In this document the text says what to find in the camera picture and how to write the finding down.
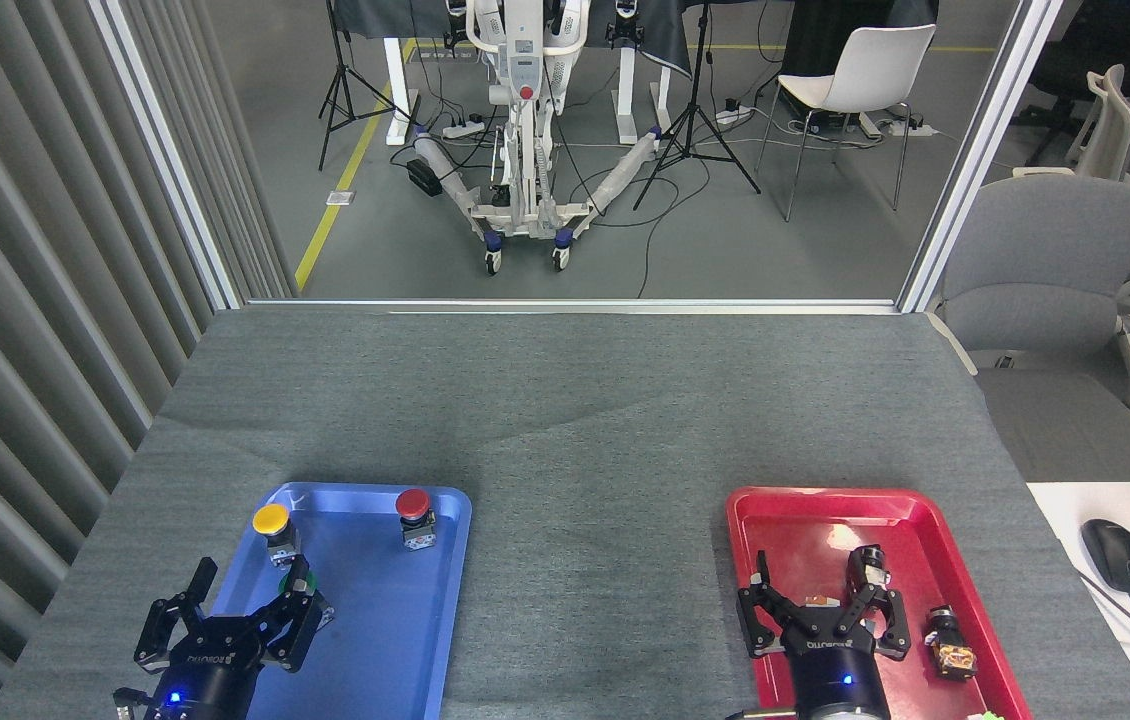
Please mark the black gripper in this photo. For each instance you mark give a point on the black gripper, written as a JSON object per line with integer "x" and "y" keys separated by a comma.
{"x": 835, "y": 675}
{"x": 210, "y": 680}

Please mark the green push button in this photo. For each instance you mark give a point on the green push button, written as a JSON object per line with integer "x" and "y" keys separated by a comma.
{"x": 285, "y": 581}

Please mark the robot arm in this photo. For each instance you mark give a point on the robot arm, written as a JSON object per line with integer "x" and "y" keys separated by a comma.
{"x": 845, "y": 715}
{"x": 130, "y": 703}

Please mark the yellow push button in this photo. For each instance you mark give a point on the yellow push button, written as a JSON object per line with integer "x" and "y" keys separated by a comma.
{"x": 271, "y": 520}

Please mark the red push button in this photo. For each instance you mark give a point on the red push button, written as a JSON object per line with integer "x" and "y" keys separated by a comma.
{"x": 413, "y": 505}

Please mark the red plastic tray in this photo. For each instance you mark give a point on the red plastic tray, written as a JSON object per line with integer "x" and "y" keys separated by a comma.
{"x": 805, "y": 530}

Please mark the blue plastic tray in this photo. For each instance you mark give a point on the blue plastic tray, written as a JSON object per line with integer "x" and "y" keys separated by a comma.
{"x": 385, "y": 620}

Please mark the small green item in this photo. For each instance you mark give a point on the small green item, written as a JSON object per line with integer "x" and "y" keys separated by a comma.
{"x": 989, "y": 716}

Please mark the black computer mouse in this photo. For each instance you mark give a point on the black computer mouse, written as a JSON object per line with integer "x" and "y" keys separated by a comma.
{"x": 1115, "y": 555}

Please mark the grey felt table cloth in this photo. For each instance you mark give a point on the grey felt table cloth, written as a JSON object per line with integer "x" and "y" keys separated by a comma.
{"x": 575, "y": 420}

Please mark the grey office chair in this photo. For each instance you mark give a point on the grey office chair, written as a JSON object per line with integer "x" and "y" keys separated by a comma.
{"x": 1045, "y": 260}

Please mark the silver floor socket plate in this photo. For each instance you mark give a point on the silver floor socket plate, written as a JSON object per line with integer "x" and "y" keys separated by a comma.
{"x": 341, "y": 198}

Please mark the black power brick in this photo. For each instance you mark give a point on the black power brick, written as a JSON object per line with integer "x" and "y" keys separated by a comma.
{"x": 424, "y": 177}

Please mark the white power strip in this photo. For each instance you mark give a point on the white power strip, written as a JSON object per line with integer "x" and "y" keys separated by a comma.
{"x": 463, "y": 129}
{"x": 733, "y": 115}
{"x": 905, "y": 127}

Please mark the black tripod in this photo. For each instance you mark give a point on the black tripod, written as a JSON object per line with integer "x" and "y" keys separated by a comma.
{"x": 693, "y": 120}
{"x": 340, "y": 80}

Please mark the white plastic chair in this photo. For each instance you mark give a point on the white plastic chair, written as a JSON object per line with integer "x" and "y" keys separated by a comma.
{"x": 870, "y": 70}

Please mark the white desk leg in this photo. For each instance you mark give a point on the white desk leg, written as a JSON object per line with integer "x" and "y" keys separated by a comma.
{"x": 397, "y": 90}
{"x": 630, "y": 95}

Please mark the white office chair with headrest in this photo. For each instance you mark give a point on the white office chair with headrest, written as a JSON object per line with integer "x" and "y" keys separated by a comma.
{"x": 1110, "y": 125}

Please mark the black office chair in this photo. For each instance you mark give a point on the black office chair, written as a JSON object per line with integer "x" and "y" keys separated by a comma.
{"x": 1075, "y": 60}

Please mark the white wheeled stand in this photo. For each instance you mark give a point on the white wheeled stand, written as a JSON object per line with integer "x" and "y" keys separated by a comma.
{"x": 525, "y": 70}

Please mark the black desk drape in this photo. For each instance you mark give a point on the black desk drape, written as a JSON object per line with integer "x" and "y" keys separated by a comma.
{"x": 375, "y": 15}

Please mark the black switch with silver collar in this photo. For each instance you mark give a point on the black switch with silver collar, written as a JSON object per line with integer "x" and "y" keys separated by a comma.
{"x": 870, "y": 560}

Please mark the black switch with orange base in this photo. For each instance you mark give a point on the black switch with orange base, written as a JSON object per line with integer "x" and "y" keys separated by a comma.
{"x": 950, "y": 645}

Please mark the silver frame rail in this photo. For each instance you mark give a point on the silver frame rail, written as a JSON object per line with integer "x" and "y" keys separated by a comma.
{"x": 575, "y": 304}

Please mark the silver frame post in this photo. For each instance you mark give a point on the silver frame post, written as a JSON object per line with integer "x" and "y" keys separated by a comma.
{"x": 165, "y": 160}
{"x": 975, "y": 160}

